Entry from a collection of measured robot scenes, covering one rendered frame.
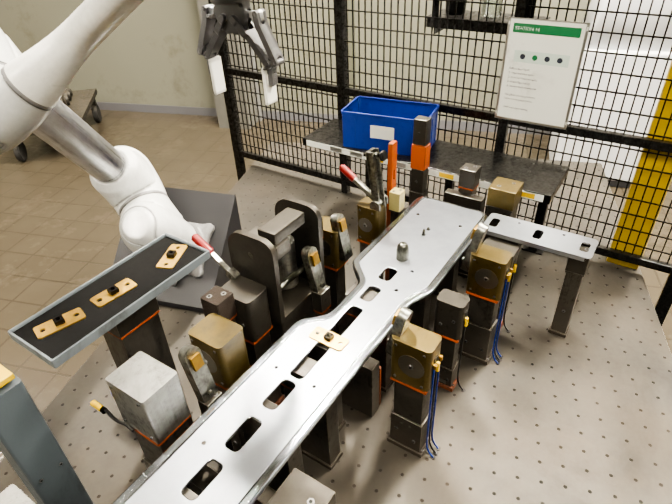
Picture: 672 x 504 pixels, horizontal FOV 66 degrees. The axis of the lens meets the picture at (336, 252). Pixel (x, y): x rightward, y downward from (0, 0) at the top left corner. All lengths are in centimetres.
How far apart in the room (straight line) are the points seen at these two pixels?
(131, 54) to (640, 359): 493
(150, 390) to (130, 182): 80
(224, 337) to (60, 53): 58
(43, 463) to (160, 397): 28
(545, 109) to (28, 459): 159
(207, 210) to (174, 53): 365
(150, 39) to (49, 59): 434
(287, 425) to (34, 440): 45
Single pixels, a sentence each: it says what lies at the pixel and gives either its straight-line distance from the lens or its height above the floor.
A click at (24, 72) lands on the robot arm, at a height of 155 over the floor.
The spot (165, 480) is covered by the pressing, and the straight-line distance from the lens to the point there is 97.
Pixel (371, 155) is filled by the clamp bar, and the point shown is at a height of 121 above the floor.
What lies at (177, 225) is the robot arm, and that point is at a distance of 157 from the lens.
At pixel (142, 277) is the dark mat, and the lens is 111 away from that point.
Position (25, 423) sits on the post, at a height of 106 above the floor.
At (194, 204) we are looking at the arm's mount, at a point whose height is 94.
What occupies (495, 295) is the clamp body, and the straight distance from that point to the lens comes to 134.
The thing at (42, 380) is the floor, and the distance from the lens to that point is 277.
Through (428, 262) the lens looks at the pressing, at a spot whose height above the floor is 100.
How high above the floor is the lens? 179
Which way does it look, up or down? 35 degrees down
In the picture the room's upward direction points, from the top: 3 degrees counter-clockwise
